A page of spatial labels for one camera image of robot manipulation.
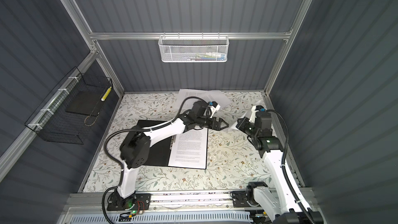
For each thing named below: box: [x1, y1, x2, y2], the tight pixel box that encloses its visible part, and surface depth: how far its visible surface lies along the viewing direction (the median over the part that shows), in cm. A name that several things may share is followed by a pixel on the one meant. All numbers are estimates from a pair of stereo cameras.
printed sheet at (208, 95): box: [176, 89, 216, 116], surface depth 122 cm
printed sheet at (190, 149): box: [167, 127, 208, 170], surface depth 91 cm
